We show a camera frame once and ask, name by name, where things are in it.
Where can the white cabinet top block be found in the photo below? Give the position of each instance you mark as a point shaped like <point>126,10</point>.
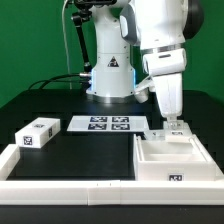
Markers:
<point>37,133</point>

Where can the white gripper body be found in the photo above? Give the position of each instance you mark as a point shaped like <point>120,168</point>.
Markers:
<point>168,90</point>

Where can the white U-shaped obstacle fence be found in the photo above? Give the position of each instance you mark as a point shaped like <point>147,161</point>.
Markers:
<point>104,192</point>

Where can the white cabinet body box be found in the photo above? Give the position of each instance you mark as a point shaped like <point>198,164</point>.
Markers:
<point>160,160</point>

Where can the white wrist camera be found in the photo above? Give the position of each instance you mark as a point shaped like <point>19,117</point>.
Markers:
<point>143,89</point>

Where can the white marker base plate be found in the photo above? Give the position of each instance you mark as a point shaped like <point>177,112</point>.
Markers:
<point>108,124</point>

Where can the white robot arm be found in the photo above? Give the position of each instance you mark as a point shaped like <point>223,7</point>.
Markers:
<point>140,49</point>

